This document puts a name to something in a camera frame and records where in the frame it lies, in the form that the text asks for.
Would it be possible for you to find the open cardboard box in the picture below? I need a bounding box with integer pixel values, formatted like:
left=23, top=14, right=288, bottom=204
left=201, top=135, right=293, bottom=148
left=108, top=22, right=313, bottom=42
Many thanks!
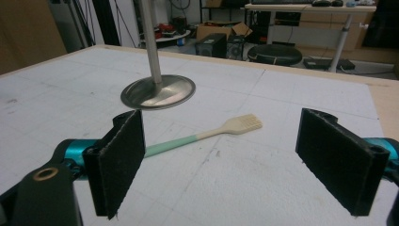
left=196, top=21, right=254, bottom=41

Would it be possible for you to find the metal stand with round base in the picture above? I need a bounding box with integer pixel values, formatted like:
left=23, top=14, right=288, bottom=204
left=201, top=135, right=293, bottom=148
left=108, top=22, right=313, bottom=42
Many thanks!
left=120, top=0, right=197, bottom=111

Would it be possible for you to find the round white side table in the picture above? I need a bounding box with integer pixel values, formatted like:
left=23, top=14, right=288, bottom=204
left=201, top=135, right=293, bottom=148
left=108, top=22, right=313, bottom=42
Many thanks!
left=139, top=29, right=192, bottom=48

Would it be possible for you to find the beige fork with green handle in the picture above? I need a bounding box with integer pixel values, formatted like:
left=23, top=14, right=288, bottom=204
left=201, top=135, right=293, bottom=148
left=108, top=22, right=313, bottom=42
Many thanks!
left=144, top=113, right=263, bottom=159

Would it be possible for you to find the wooden desk with clutter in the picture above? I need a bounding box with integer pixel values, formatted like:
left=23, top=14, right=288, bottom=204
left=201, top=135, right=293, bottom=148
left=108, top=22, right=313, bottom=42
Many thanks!
left=244, top=2, right=377, bottom=73

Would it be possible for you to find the black computer case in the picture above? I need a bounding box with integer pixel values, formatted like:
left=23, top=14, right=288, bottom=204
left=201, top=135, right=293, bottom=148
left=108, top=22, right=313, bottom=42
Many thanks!
left=194, top=32, right=228, bottom=59

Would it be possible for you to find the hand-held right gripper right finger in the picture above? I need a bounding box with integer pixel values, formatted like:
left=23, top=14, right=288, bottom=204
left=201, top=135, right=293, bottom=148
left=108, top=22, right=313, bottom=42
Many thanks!
left=295, top=107, right=399, bottom=218

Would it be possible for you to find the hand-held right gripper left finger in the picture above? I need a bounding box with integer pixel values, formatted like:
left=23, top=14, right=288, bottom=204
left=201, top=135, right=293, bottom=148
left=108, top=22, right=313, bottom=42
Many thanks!
left=52, top=109, right=147, bottom=220

